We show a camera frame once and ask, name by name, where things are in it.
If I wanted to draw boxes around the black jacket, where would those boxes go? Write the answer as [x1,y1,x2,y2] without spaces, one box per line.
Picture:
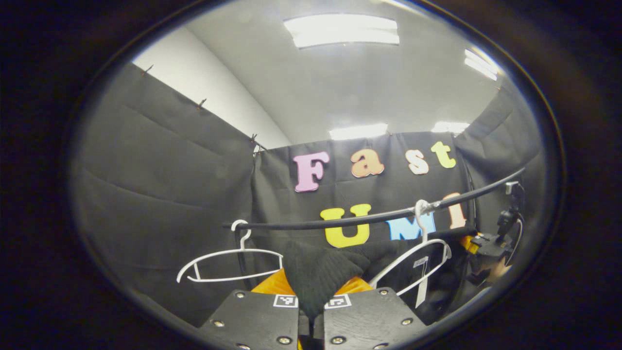
[283,238,469,325]

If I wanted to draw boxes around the white plastic hanger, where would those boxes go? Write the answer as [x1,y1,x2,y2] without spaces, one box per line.
[176,220,284,284]
[368,199,453,297]

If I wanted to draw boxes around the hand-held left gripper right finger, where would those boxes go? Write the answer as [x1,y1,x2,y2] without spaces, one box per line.
[323,276,429,350]

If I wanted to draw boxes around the black backdrop cloth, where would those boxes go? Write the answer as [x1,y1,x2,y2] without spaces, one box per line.
[70,63,545,327]

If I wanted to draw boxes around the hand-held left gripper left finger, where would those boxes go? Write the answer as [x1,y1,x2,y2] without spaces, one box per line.
[198,269,300,350]

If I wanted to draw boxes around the black clothes rack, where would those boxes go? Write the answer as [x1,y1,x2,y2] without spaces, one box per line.
[223,160,526,291]

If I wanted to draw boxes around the ceiling light panel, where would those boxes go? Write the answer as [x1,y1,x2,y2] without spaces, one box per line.
[464,48,500,82]
[431,121,470,135]
[284,14,400,50]
[329,123,389,141]

